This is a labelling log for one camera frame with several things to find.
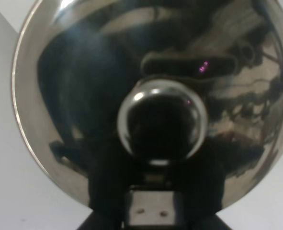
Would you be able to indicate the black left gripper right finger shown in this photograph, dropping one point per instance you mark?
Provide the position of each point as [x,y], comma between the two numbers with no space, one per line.
[202,219]

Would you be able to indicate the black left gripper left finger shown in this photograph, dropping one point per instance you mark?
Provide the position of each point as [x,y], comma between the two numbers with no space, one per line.
[104,219]

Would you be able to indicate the stainless steel teapot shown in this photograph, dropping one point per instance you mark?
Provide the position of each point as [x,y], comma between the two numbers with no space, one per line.
[127,99]

